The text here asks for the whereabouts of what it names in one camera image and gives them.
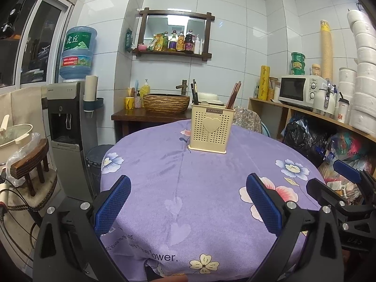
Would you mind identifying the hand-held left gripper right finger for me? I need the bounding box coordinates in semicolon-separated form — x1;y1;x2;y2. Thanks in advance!
246;173;345;282

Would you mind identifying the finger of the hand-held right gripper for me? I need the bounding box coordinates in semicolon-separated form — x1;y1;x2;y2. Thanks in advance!
333;160;376;209
306;179;376;252

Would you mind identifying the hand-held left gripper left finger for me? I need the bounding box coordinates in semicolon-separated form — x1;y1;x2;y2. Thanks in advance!
33;175;132;282

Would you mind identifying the beige plastic utensil holder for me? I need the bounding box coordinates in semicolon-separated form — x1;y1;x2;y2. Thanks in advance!
188;103;236;155

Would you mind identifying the set of wooden chopsticks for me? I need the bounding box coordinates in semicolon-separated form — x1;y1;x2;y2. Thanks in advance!
190;79;242;110

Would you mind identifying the person's left hand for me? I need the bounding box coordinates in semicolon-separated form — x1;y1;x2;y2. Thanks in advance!
159;274;189;282

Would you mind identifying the clear bag of packets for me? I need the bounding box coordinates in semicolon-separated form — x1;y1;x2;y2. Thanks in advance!
319;156;376;206

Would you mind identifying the colourful plastic bag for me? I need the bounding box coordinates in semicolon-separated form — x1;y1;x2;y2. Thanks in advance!
325;131;371;165

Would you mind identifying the dark round trash bin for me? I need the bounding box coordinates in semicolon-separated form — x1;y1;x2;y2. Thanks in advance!
85;145;115;194

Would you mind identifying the black plastic bag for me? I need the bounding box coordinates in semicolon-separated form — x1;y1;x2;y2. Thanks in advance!
282;114;329;165

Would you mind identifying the white tumbler red label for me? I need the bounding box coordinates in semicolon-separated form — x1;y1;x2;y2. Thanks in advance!
336;92;350;122

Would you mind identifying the purple floral tablecloth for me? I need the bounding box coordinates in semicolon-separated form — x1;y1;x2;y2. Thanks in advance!
100;119;326;282

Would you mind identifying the grey water dispenser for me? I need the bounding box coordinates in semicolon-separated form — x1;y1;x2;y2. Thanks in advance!
47;81;99;200

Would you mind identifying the white thermos kettle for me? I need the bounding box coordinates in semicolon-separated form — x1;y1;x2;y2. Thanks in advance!
313;79;338;118

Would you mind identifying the floral cloth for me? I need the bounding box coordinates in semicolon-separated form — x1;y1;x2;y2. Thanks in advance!
233;106;263;136

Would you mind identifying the wooden shelf unit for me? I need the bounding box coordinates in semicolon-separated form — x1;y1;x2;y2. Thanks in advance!
247;97;376;165

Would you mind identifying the stack of white tubs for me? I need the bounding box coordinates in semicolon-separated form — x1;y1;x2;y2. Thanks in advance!
338;67;358;100

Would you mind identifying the dark wooden counter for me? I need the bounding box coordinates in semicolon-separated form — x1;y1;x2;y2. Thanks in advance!
111;108;191;143

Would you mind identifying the dark wooden stool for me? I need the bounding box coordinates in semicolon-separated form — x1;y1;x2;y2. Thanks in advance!
10;138;50;196

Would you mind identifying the white microwave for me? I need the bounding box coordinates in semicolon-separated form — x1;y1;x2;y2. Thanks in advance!
278;75;327;109

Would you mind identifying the stack of white paper bowls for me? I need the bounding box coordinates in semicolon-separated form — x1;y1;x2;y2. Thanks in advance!
347;9;376;136

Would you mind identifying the clear plastic bag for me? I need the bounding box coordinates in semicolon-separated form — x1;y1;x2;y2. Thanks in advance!
6;132;42;187

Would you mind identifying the glass jar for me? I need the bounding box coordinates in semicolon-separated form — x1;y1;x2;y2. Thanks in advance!
269;77;279;100

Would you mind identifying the woven basket basin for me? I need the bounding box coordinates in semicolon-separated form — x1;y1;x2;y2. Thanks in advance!
142;93;191;115

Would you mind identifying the white paper cup tube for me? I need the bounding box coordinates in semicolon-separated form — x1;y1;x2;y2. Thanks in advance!
83;75;99;112

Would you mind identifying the yellow soap bottle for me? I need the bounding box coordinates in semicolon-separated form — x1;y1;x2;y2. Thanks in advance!
140;79;151;99

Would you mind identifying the white lidded container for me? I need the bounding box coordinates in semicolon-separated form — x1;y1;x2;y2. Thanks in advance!
195;92;225;106

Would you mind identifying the white pot with lid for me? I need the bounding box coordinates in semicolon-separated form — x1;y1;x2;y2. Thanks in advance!
0;114;34;165

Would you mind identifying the yellow roll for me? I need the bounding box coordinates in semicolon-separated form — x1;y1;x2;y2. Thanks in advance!
258;65;270;100

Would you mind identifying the tall stack of paper cups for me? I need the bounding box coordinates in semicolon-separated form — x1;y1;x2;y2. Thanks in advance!
320;20;334;80

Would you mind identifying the beige fabric panel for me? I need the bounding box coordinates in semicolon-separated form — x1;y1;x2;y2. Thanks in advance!
0;86;49;130

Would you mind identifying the blue water jug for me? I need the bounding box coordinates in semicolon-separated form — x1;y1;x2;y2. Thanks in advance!
59;26;97;82

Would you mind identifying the green hanging packet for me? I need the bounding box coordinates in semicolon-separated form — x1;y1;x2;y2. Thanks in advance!
125;28;134;53

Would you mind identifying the yellow seasoning packet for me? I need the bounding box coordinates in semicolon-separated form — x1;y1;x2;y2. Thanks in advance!
148;33;165;52

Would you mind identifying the purple label bottle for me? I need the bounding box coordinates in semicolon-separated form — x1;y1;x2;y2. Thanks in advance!
168;30;178;52

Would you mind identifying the dark sauce bottle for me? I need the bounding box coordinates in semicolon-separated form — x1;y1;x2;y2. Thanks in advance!
184;30;195;54

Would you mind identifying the sliding window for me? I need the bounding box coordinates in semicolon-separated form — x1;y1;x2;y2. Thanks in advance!
0;0;74;87

